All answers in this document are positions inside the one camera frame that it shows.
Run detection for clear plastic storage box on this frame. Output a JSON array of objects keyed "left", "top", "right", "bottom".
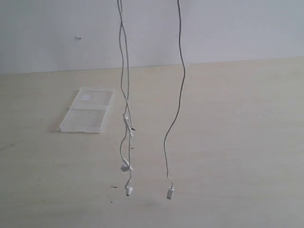
[{"left": 59, "top": 87, "right": 114, "bottom": 133}]

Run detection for white wired earphones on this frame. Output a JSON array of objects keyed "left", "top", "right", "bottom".
[{"left": 117, "top": 0, "right": 187, "bottom": 200}]

